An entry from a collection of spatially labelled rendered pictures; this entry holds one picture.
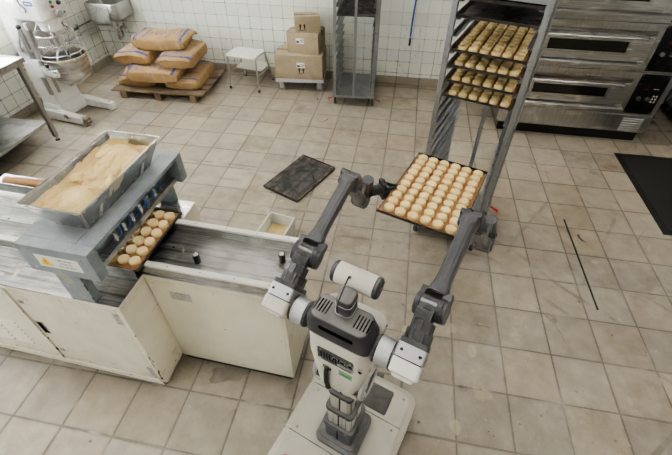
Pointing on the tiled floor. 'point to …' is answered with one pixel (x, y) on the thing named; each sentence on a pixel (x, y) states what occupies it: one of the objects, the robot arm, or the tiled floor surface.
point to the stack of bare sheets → (299, 178)
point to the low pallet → (170, 89)
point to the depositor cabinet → (86, 313)
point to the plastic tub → (278, 224)
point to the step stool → (249, 61)
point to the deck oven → (602, 45)
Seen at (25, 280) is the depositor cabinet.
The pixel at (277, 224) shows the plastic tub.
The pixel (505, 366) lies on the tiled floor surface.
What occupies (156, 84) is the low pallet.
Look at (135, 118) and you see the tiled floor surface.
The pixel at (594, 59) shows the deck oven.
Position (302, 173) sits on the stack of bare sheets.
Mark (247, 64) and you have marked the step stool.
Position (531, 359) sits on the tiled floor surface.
